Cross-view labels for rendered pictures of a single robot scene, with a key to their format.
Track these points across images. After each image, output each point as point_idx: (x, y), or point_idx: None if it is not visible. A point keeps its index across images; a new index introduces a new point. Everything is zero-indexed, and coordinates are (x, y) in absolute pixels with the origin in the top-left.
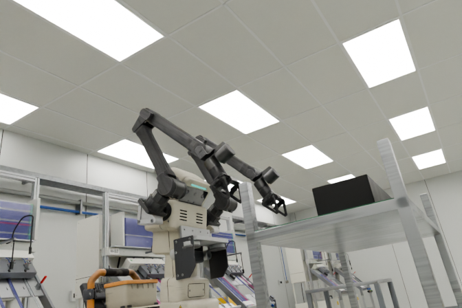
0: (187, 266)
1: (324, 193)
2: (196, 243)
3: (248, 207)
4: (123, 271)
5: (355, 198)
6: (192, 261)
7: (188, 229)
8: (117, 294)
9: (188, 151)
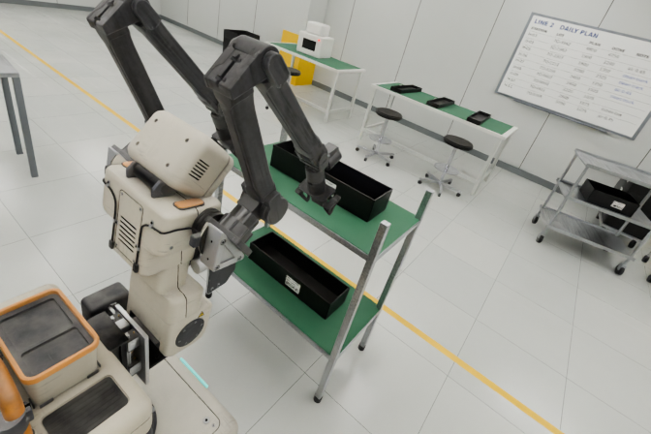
0: (226, 273)
1: (377, 202)
2: None
3: (383, 242)
4: None
5: (384, 203)
6: (232, 266)
7: None
8: (76, 368)
9: (105, 24)
